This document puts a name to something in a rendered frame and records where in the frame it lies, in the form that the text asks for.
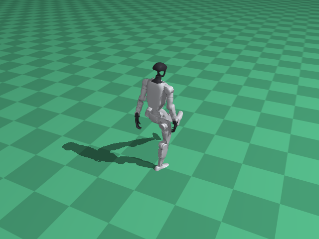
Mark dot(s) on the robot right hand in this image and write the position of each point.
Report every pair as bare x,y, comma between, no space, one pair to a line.
175,125

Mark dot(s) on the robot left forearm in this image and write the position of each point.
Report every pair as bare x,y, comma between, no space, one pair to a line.
139,106

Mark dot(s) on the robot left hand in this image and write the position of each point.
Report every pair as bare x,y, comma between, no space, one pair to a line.
137,120

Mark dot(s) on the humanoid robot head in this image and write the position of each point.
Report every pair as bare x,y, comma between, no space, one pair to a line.
159,67

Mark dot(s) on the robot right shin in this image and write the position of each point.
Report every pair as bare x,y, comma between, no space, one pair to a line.
162,154

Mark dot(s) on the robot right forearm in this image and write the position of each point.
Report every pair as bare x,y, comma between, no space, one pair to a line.
173,114

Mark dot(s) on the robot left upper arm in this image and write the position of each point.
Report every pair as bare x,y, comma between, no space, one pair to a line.
144,90

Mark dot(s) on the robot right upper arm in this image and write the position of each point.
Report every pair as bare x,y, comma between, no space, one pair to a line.
169,96

